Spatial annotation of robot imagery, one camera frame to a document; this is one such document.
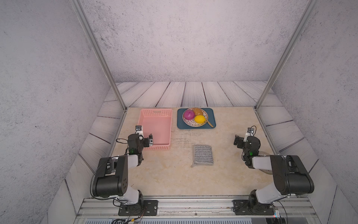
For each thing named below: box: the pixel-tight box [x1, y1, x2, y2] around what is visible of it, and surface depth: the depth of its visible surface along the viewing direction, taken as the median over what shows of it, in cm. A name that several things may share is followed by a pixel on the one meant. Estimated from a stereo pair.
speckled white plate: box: [182, 107, 209, 128], surface depth 113 cm
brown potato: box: [192, 107, 204, 116], surface depth 116 cm
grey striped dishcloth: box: [190, 144, 214, 168], surface depth 93 cm
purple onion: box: [184, 109, 195, 121], surface depth 112 cm
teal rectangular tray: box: [177, 107, 217, 130], surface depth 113 cm
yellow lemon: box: [194, 114, 207, 124], surface depth 110 cm
